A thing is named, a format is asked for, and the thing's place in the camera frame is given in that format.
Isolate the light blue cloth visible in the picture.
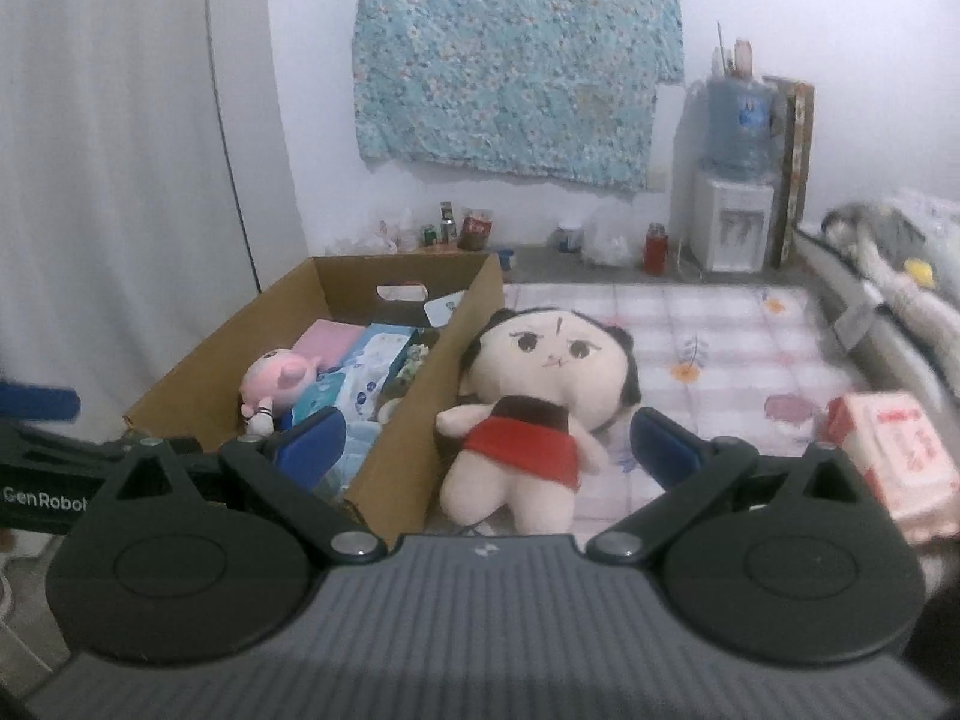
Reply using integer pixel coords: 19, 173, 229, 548
313, 421, 382, 502

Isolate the pink round plush toy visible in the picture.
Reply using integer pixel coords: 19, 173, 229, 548
239, 348, 320, 437

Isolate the pink sponge cloth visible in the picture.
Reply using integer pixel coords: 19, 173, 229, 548
291, 319, 366, 371

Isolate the blue white tissue pack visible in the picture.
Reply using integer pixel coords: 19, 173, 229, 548
291, 369, 384, 424

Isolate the green floral scrunchie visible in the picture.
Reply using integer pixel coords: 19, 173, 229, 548
382, 343, 431, 398

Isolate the brown cardboard box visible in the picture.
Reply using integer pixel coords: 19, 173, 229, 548
122, 252, 506, 548

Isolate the big-head doll red dress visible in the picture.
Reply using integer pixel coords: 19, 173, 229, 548
434, 307, 641, 535

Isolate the pink wet wipes pack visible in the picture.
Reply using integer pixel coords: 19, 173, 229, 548
823, 390, 958, 546

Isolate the red thermos bottle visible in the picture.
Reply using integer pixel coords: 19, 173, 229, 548
643, 223, 669, 277

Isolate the white plastic bag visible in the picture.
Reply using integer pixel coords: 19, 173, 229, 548
581, 206, 633, 268

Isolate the white water dispenser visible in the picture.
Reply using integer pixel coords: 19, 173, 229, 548
690, 169, 775, 273

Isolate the white cup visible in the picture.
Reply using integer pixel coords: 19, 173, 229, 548
556, 221, 584, 254

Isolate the red drink can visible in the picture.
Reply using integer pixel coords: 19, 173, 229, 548
457, 208, 493, 252

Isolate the blue water bottle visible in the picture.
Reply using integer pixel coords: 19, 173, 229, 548
701, 76, 776, 184

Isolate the floral blue wall cloth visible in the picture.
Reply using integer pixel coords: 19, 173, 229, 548
352, 0, 685, 192

